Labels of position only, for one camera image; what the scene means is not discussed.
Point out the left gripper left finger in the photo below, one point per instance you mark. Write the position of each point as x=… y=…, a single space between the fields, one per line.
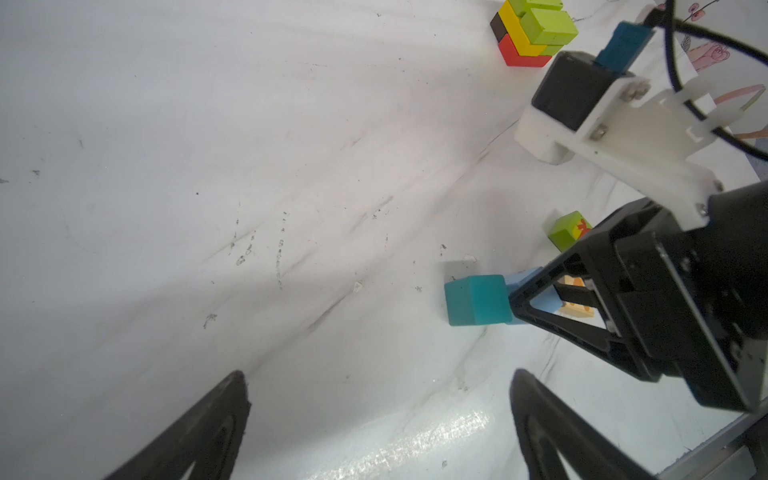
x=203 y=443

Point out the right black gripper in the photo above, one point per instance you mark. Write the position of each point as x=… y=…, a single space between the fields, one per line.
x=693 y=301

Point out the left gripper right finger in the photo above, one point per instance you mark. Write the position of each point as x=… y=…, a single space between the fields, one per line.
x=550 y=433

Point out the teal cube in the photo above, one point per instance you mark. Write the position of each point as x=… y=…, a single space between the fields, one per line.
x=477 y=300

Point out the yellow wood block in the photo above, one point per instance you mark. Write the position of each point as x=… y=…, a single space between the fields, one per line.
x=516 y=33

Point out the red wood block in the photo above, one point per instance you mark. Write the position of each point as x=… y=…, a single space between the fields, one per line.
x=513 y=58

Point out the green block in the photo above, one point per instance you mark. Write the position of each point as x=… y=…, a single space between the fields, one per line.
x=523 y=7
x=549 y=28

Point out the brown wood block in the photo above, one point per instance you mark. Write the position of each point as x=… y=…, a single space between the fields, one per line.
x=498 y=28

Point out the wood cube letter A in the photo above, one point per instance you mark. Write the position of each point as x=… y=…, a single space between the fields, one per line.
x=577 y=305

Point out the green cube red print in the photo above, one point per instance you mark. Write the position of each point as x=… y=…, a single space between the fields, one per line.
x=568 y=229

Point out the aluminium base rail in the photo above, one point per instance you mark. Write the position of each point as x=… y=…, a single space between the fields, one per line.
x=738 y=451

